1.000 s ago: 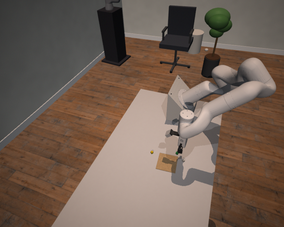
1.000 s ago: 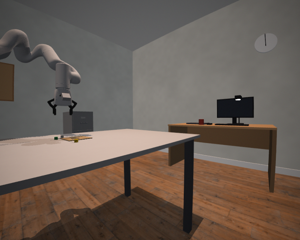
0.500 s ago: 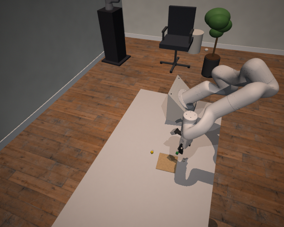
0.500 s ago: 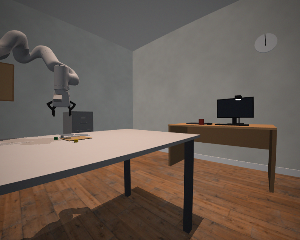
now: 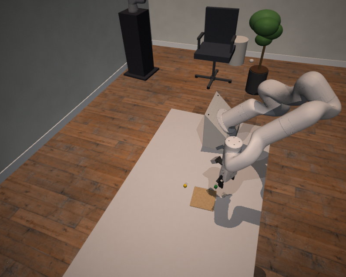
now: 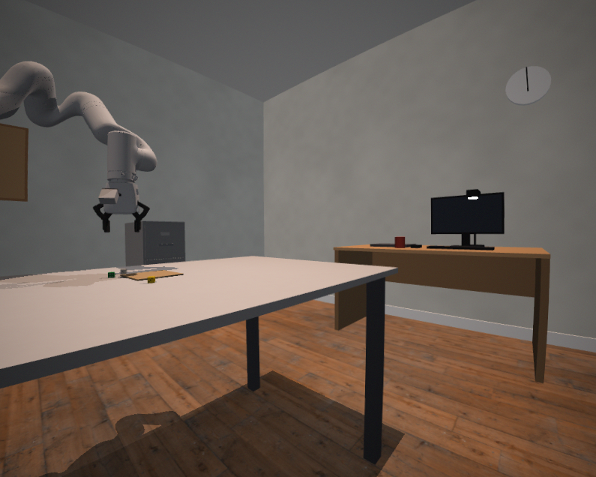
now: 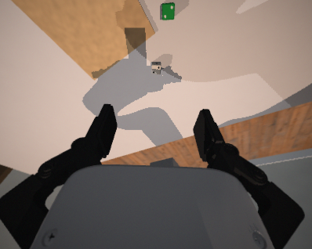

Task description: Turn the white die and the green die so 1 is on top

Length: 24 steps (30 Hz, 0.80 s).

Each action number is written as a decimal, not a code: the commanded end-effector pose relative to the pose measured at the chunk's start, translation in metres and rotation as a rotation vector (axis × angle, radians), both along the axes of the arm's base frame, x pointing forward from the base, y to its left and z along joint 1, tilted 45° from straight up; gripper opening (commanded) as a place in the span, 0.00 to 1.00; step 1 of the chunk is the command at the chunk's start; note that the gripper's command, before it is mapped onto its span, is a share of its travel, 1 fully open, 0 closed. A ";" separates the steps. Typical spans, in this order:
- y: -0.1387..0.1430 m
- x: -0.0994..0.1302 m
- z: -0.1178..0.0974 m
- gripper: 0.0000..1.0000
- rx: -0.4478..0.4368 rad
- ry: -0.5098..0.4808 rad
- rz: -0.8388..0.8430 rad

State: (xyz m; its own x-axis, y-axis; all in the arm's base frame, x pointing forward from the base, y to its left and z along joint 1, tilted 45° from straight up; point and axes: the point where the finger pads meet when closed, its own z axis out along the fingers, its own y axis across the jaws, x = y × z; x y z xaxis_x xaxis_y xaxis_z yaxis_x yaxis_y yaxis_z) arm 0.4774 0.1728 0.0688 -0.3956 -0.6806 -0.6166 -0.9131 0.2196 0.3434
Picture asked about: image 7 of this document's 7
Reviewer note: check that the white die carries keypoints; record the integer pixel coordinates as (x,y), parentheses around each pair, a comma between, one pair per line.
(156,68)

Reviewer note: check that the green die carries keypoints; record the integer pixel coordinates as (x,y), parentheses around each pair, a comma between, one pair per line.
(168,11)

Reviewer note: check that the tan cork mat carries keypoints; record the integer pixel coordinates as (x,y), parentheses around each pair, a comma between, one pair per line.
(96,34)

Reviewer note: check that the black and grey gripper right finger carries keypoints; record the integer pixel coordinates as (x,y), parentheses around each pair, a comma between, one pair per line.
(280,214)

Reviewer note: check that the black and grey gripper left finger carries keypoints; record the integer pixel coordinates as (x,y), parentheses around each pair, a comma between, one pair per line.
(23,210)

